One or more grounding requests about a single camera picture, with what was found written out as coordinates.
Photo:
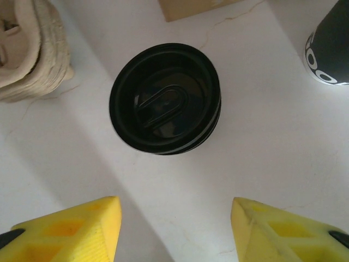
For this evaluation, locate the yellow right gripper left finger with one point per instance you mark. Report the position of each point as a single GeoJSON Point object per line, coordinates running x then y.
{"type": "Point", "coordinates": [68, 234]}

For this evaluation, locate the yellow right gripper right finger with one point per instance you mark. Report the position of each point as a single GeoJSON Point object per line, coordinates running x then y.
{"type": "Point", "coordinates": [278, 237]}

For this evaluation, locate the black plastic cup lid stack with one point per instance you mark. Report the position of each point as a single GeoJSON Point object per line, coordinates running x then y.
{"type": "Point", "coordinates": [163, 101]}

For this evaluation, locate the pulp cup carrier stack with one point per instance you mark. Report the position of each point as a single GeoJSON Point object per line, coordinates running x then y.
{"type": "Point", "coordinates": [49, 54]}

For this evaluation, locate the stack of white paper cups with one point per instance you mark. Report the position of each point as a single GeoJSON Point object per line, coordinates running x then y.
{"type": "Point", "coordinates": [330, 41]}

